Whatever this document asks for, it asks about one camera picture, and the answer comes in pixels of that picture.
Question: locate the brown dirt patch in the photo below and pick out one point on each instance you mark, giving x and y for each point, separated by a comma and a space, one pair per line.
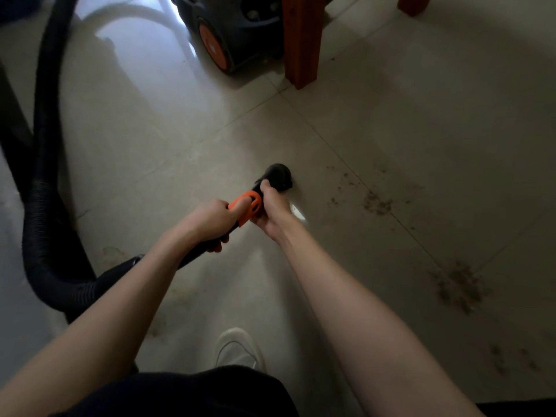
375, 204
460, 287

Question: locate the black shorts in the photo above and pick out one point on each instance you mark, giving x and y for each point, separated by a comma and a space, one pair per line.
195, 395

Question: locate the dark blue object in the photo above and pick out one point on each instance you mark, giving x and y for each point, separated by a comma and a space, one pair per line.
17, 5

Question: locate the brown wooden table leg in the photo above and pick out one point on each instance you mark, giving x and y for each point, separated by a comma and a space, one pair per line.
303, 39
415, 3

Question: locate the black vacuum tube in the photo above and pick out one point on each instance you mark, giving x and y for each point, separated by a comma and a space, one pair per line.
13, 138

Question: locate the white shoe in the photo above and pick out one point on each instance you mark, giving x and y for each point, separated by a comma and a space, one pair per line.
239, 349

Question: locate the person's right hand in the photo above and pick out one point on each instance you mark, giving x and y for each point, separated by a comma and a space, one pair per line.
273, 210

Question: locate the person's right thumb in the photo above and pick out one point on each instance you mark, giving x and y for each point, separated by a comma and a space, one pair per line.
266, 191

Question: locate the person's left thumb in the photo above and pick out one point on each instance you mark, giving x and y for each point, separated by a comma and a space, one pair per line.
242, 208

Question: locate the person's right forearm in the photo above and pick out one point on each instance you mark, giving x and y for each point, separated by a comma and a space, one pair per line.
356, 325

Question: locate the person's left forearm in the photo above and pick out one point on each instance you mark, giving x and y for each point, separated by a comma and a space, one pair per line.
108, 312

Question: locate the black vacuum cleaner orange wheel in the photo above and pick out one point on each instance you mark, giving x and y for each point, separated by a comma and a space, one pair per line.
234, 25

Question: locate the person's left hand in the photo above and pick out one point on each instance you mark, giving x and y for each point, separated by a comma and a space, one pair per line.
213, 219

